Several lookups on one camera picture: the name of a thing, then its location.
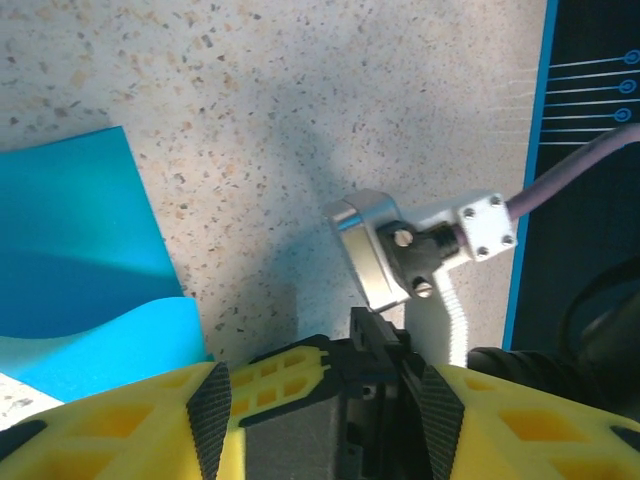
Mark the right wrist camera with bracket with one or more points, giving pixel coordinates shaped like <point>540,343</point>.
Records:
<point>370,250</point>

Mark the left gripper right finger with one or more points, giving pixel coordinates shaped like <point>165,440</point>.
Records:
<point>480,400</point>

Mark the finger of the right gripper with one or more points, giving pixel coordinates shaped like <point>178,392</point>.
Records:
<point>300,360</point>
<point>295,445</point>

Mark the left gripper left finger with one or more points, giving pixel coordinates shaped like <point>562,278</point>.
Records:
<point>150,400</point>

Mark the blue paper sheet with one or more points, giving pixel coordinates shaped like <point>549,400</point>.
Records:
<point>75,225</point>

